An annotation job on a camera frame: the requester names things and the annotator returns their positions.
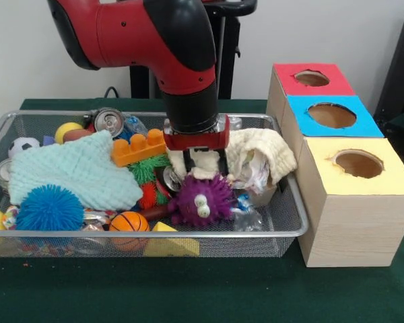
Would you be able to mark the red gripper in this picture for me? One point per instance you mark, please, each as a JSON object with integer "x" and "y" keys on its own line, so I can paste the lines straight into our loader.
{"x": 195, "y": 140}

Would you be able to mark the cream waffle cloth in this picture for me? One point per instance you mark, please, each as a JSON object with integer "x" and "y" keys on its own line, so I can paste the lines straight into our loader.
{"x": 256, "y": 144}

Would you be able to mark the orange toy building brick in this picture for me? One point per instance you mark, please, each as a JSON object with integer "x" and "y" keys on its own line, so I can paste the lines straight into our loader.
{"x": 138, "y": 148}

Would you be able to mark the mint green waffle cloth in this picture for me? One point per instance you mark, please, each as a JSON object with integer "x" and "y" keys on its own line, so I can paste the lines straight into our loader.
{"x": 74, "y": 168}

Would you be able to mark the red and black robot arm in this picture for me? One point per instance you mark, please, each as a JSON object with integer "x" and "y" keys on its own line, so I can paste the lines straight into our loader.
{"x": 138, "y": 33}

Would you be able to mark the wooden box with three holes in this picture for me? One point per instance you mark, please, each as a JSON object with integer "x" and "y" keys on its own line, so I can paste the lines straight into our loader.
{"x": 357, "y": 228}

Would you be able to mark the purple spiky monster toy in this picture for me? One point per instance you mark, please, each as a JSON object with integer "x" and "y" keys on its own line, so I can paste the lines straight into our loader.
{"x": 202, "y": 198}

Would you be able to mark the small orange basketball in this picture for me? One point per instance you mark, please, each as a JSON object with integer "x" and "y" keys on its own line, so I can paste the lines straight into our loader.
{"x": 129, "y": 222}

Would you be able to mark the silver tin can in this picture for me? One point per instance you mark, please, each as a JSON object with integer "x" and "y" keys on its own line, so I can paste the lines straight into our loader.
{"x": 108, "y": 120}

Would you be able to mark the blue spiky rubber ball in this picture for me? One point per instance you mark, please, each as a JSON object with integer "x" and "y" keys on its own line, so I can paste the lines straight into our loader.
{"x": 50, "y": 209}

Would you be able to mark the small soccer ball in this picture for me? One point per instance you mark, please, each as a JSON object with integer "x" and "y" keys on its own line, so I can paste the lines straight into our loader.
{"x": 22, "y": 146}

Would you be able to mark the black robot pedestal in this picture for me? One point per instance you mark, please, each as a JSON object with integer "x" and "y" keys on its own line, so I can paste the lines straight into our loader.
{"x": 229, "y": 50}

